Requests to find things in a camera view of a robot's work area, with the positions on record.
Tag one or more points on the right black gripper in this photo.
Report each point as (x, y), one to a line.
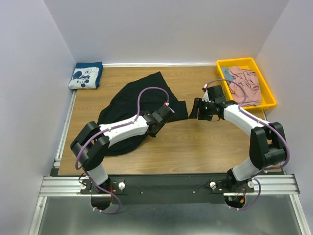
(198, 104)

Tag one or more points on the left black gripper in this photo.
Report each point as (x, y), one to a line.
(162, 126)

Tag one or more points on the black t-shirt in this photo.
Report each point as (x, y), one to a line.
(124, 106)

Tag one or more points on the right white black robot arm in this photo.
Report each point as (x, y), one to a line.
(267, 147)

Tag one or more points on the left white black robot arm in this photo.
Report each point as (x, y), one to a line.
(93, 142)

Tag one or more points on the light blue garment in bin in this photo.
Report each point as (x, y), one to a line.
(228, 77)

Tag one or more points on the pink t-shirt in bin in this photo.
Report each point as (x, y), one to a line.
(248, 81)

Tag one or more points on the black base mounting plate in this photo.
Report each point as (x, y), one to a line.
(103, 199)

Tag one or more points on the yellow plastic bin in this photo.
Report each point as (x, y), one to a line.
(268, 100)

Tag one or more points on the folded blue cartoon t-shirt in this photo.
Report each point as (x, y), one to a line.
(86, 76)

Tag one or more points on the aluminium frame rail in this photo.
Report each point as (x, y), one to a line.
(273, 184)

